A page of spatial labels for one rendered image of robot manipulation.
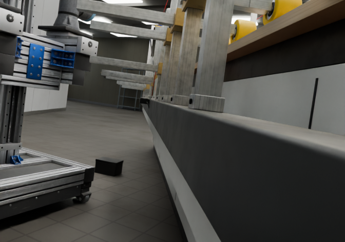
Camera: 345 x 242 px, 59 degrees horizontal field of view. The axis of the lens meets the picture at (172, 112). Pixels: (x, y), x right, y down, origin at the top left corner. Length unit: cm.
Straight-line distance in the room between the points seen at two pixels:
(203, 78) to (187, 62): 26
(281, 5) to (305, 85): 19
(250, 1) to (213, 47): 28
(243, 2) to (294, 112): 26
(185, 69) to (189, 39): 7
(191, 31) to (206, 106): 30
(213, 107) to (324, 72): 22
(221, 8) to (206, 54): 7
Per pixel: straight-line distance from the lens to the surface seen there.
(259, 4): 72
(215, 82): 45
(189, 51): 70
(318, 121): 57
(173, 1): 125
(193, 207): 48
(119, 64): 141
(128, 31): 117
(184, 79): 69
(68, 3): 196
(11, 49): 155
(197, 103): 44
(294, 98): 64
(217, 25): 46
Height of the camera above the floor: 71
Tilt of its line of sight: 2 degrees down
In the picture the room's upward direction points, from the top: 8 degrees clockwise
